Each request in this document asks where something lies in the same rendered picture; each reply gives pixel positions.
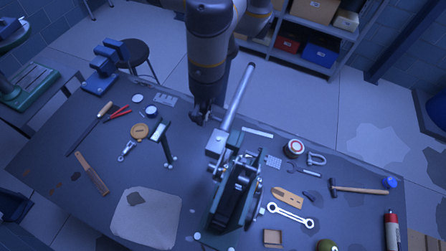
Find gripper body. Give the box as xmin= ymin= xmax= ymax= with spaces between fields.
xmin=188 ymin=100 xmax=214 ymax=127

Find grey tube lever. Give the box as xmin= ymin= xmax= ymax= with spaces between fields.
xmin=204 ymin=62 xmax=256 ymax=158

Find green block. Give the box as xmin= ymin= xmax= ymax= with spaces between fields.
xmin=225 ymin=129 xmax=246 ymax=154

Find black stand with card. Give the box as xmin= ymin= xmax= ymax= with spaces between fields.
xmin=147 ymin=118 xmax=179 ymax=171

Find grey notched gauge plate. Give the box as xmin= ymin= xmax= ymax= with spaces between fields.
xmin=152 ymin=92 xmax=179 ymax=108

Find blue round tin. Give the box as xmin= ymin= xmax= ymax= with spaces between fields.
xmin=143 ymin=104 xmax=159 ymax=119

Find white flat bar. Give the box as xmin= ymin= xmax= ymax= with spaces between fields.
xmin=241 ymin=125 xmax=275 ymax=140

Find orange round tape measure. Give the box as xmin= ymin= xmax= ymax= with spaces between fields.
xmin=130 ymin=122 xmax=151 ymax=143

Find silver turnbuckle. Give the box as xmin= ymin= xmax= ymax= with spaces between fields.
xmin=117 ymin=139 xmax=138 ymax=164

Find black round stool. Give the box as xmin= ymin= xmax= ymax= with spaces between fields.
xmin=115 ymin=37 xmax=161 ymax=86

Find grey perforated plate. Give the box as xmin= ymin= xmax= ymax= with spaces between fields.
xmin=263 ymin=154 xmax=283 ymax=171

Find red white round tin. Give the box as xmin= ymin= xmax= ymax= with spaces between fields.
xmin=282 ymin=138 xmax=306 ymax=160

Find blue bench vise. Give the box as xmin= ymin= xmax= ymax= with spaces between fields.
xmin=80 ymin=37 xmax=131 ymax=98

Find red storage bin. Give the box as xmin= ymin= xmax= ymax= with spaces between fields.
xmin=273 ymin=34 xmax=302 ymax=55

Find dark open spanner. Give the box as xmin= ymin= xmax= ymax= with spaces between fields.
xmin=285 ymin=159 xmax=323 ymax=179

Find silver shackle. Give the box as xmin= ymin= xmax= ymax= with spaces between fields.
xmin=305 ymin=151 xmax=328 ymax=167

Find beige cloth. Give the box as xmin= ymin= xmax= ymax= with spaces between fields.
xmin=109 ymin=186 xmax=183 ymax=251

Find blue storage bin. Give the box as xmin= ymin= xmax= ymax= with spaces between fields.
xmin=300 ymin=42 xmax=340 ymax=70

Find grey side table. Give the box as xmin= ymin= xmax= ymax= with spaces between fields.
xmin=0 ymin=57 xmax=87 ymax=139

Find small dark blue wedge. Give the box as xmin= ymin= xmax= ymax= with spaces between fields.
xmin=302 ymin=189 xmax=318 ymax=203

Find large cardboard box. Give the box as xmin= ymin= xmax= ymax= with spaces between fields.
xmin=289 ymin=0 xmax=341 ymax=27

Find grey shelf unit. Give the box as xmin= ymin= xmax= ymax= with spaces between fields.
xmin=232 ymin=0 xmax=392 ymax=83

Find cream box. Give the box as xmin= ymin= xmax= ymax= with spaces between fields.
xmin=332 ymin=8 xmax=360 ymax=33

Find green drill press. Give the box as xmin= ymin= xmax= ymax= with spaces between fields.
xmin=0 ymin=15 xmax=62 ymax=113

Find green ball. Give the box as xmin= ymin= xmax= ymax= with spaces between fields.
xmin=315 ymin=238 xmax=340 ymax=251

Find small blue cap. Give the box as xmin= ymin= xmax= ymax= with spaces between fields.
xmin=381 ymin=175 xmax=399 ymax=191

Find dark blue box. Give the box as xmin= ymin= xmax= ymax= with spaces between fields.
xmin=0 ymin=187 xmax=35 ymax=224

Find dark blue steel beam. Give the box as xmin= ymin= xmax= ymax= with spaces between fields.
xmin=363 ymin=0 xmax=446 ymax=87

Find red white cylinder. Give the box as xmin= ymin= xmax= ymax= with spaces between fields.
xmin=383 ymin=208 xmax=402 ymax=251

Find blue drum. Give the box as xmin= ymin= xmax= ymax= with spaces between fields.
xmin=424 ymin=87 xmax=446 ymax=134

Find wooden crate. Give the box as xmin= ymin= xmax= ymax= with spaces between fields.
xmin=406 ymin=227 xmax=446 ymax=251

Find red handled pliers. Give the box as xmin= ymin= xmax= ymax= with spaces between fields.
xmin=102 ymin=103 xmax=133 ymax=124

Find wooden handled file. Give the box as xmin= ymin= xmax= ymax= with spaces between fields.
xmin=65 ymin=100 xmax=115 ymax=158

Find wooden wire brush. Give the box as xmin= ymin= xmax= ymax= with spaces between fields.
xmin=74 ymin=150 xmax=111 ymax=197

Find white ring spanner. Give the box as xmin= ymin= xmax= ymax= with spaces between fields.
xmin=266 ymin=201 xmax=315 ymax=230

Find wooden handled hammer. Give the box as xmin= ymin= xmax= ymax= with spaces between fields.
xmin=328 ymin=177 xmax=390 ymax=199

